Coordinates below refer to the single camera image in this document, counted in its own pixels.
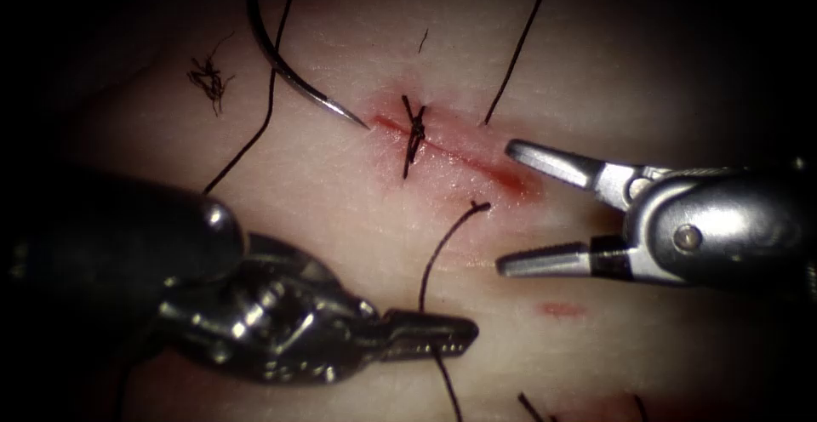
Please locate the dark left arm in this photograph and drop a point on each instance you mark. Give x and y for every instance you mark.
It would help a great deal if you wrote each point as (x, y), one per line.
(127, 250)

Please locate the left arm needle driver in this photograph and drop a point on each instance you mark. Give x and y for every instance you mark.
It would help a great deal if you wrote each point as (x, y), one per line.
(274, 320)

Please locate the black thread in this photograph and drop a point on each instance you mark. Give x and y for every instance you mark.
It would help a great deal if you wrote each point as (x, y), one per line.
(438, 250)

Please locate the right arm needle driver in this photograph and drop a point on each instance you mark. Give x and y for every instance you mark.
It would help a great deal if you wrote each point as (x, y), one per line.
(721, 230)

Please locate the right arm needle driver jaw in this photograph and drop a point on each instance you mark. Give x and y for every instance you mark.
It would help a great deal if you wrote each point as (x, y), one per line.
(562, 261)
(574, 167)

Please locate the curved steel needle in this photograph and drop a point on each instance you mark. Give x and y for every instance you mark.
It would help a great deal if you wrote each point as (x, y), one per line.
(287, 74)

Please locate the tissue pad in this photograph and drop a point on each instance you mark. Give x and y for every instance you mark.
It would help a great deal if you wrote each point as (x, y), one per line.
(357, 218)

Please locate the frayed black thread clump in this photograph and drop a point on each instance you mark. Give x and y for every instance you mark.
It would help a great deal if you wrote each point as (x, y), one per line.
(207, 80)

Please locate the left arm needle driver jaw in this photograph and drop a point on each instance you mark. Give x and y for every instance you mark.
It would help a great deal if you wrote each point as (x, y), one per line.
(427, 352)
(434, 327)

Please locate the black stitching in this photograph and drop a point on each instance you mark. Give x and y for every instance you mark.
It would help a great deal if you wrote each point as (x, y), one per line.
(528, 404)
(416, 131)

